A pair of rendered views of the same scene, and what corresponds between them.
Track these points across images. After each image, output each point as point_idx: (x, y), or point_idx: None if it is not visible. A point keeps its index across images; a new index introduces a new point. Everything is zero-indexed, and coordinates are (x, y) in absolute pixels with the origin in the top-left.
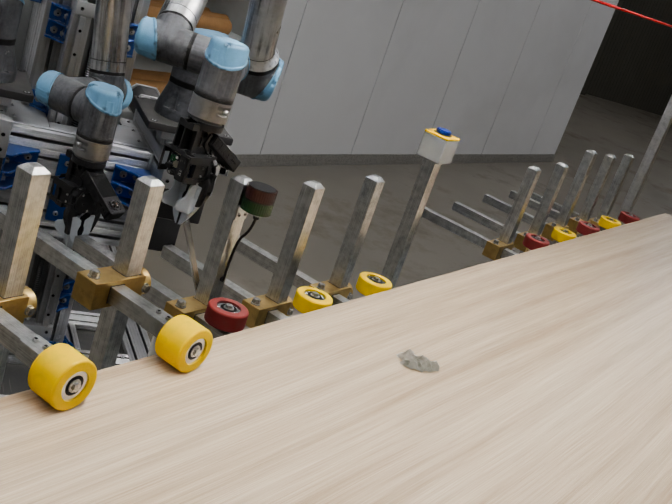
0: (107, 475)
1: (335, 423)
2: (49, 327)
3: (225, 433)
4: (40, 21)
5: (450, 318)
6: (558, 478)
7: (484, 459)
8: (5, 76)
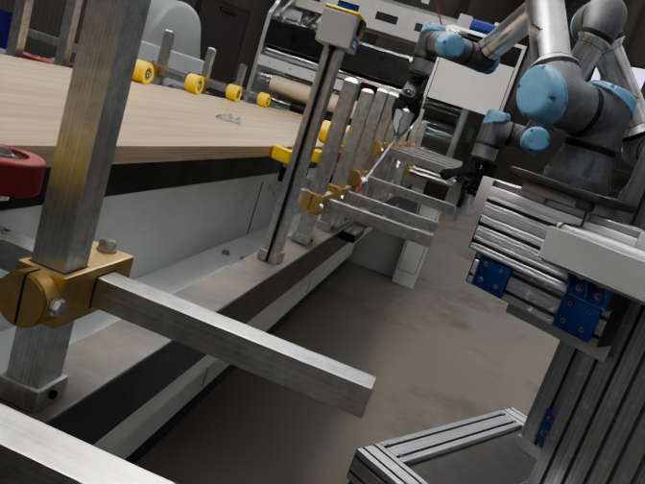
0: None
1: (254, 121)
2: (519, 433)
3: (288, 129)
4: None
5: (215, 127)
6: (144, 89)
7: (184, 101)
8: (620, 193)
